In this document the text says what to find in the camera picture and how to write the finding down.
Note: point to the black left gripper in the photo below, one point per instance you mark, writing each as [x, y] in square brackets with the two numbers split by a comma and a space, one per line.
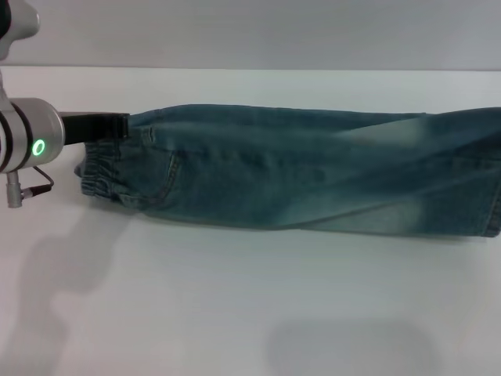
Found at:
[84, 128]

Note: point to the blue denim shorts with embroidery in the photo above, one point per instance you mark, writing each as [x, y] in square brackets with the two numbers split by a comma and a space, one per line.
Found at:
[293, 172]

